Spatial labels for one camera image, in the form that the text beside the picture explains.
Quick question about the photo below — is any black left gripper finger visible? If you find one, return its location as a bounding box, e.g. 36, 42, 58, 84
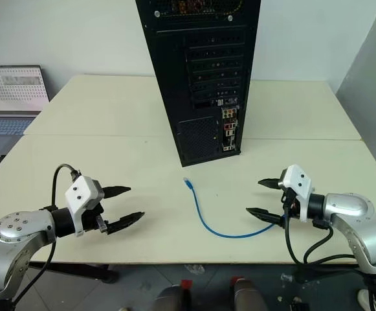
105, 211, 146, 236
102, 185, 132, 200

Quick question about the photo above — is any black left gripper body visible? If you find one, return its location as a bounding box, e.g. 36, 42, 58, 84
82, 202, 110, 233

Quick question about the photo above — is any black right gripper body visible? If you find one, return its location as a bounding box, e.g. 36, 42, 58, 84
280, 187, 302, 220

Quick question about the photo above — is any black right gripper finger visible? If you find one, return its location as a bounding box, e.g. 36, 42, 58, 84
258, 177, 284, 190
245, 207, 286, 227

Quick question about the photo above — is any dark rounded shape red top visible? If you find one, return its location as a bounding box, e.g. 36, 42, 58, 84
153, 279, 194, 311
230, 276, 267, 311

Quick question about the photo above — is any clear plastic scrap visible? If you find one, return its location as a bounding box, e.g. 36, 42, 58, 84
183, 263, 206, 275

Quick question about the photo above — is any black desktop computer tower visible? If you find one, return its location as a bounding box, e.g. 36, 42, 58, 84
135, 0, 262, 168

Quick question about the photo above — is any grey partition panel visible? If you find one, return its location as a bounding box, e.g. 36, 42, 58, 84
334, 31, 376, 192

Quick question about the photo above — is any open grey laptop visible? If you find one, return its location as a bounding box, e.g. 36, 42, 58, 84
0, 64, 51, 157

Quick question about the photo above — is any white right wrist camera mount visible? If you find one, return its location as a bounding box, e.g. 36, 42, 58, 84
278, 164, 315, 224

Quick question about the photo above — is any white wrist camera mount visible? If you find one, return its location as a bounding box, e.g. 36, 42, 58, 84
64, 176, 106, 238
278, 164, 315, 224

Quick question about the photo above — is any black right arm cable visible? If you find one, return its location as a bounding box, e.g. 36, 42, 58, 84
281, 189, 362, 268

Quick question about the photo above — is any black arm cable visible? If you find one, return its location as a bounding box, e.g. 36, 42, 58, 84
11, 164, 80, 307
281, 189, 362, 268

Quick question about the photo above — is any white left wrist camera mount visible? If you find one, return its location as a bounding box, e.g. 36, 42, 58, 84
64, 176, 106, 238

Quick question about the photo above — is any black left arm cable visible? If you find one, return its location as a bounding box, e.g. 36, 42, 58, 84
11, 164, 80, 307

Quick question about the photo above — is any black table frame bar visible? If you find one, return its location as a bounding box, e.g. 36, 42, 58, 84
28, 261, 120, 285

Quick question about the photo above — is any blue ethernet cable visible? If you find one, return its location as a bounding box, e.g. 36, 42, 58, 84
182, 176, 286, 239

